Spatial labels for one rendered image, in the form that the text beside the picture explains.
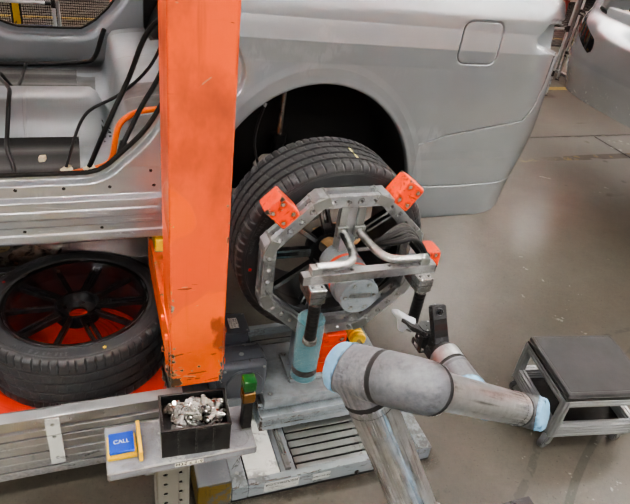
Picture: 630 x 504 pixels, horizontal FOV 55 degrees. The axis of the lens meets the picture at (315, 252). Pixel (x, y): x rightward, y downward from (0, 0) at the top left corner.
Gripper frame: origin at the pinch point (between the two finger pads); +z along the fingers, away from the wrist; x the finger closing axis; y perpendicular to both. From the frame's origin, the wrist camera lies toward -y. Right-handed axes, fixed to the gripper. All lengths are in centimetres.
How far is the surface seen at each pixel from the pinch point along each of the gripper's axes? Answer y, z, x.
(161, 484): 52, -9, -79
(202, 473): 70, 5, -63
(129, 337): 33, 37, -83
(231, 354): 43, 32, -49
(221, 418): 28, -8, -61
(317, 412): 69, 21, -16
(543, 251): 83, 127, 179
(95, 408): 44, 18, -96
